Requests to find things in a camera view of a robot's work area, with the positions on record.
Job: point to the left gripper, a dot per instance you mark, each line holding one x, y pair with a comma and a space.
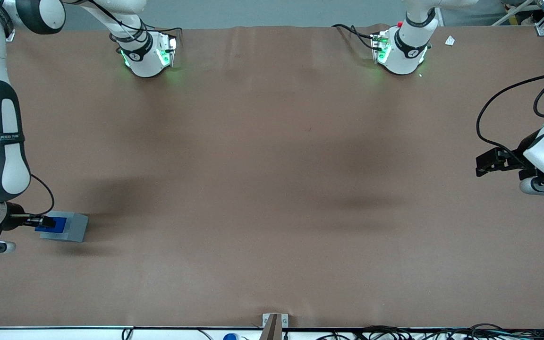
517, 155

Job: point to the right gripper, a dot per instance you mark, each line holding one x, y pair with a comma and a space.
14, 222

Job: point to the blue plastic part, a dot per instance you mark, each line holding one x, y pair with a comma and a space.
59, 222

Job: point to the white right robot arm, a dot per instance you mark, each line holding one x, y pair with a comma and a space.
10, 160

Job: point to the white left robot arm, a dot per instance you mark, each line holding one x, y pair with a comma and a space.
406, 45

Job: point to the small white paper scrap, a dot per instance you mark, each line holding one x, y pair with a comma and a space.
450, 40

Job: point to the small blue round object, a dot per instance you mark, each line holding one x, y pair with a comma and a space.
230, 336

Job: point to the paper table cover sheet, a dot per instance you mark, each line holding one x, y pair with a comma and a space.
272, 189

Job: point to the aluminium frame profile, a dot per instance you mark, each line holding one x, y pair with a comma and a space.
543, 19

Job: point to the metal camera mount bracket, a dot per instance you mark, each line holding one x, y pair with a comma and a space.
274, 326

